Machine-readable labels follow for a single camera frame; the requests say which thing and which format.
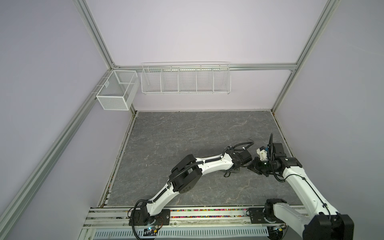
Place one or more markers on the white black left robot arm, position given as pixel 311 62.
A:
pixel 185 175

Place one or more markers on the white vented cable duct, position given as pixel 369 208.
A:
pixel 181 233

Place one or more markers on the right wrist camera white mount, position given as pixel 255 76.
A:
pixel 263 153

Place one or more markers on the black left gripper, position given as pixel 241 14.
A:
pixel 229 172

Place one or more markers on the white mesh square basket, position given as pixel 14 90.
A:
pixel 118 91

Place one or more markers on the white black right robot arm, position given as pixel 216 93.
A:
pixel 323 221

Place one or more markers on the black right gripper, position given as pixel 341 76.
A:
pixel 254 166

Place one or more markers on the white wire long basket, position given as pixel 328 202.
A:
pixel 186 78

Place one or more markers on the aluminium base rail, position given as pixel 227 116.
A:
pixel 185 217

